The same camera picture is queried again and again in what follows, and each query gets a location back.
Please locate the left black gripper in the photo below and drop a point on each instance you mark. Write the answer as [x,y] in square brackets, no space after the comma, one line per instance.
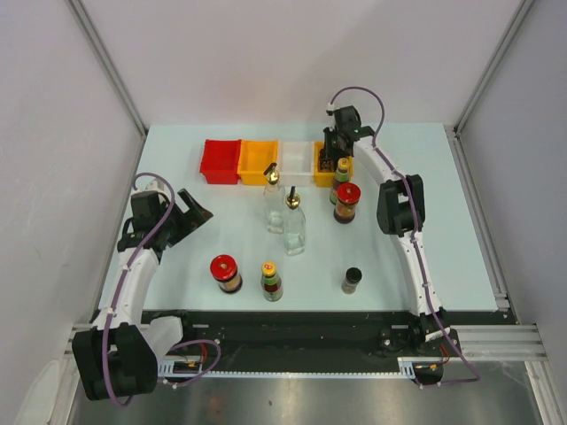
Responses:
[191,220]

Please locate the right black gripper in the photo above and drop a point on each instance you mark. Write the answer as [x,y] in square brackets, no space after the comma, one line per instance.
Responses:
[329,135]

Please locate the black lid spice jar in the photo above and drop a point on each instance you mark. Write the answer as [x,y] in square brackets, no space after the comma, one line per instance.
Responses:
[351,280]
[325,165]

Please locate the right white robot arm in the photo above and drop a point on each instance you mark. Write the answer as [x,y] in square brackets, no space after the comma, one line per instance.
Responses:
[400,213]

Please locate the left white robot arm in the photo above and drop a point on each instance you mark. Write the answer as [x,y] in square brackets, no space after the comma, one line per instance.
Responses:
[115,358]

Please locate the rear green label sauce bottle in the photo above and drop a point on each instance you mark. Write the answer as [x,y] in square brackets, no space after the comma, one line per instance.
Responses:
[342,175]

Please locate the green label sauce bottle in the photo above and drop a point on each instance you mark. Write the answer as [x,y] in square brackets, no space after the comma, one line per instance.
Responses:
[342,175]
[271,282]

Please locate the right yellow plastic bin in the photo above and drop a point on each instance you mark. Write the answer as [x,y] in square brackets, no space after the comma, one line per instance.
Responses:
[322,180]

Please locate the yellow plastic bin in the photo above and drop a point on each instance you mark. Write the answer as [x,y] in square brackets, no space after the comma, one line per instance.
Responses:
[322,180]
[255,157]

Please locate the front red lid jar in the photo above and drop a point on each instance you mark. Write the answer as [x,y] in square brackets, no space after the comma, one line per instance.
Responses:
[224,270]

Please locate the red lid jar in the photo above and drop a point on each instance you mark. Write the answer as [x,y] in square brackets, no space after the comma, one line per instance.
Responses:
[224,270]
[348,197]

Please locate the white plastic bin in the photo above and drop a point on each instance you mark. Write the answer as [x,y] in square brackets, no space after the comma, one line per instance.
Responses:
[295,163]

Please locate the red plastic bin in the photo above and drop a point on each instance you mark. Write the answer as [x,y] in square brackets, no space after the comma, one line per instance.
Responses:
[220,161]

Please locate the rear red lid jar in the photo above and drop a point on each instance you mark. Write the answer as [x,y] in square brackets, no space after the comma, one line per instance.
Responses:
[348,197]

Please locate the rear glass oil bottle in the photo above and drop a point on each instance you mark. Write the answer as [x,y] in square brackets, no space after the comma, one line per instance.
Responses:
[273,196]

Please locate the glass oil bottle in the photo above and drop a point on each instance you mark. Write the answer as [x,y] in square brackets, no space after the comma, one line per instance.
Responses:
[294,232]
[273,196]

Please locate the left yellow plastic bin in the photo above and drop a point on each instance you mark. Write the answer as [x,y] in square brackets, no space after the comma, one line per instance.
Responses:
[255,157]

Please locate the front glass oil bottle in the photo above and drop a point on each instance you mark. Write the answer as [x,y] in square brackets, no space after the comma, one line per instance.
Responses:
[294,232]

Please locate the front green label sauce bottle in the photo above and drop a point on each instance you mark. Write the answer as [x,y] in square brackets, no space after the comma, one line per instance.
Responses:
[271,282]

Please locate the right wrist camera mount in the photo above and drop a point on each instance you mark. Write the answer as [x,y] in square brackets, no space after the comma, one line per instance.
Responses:
[330,109]

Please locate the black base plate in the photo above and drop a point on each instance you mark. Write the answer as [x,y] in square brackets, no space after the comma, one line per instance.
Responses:
[310,343]

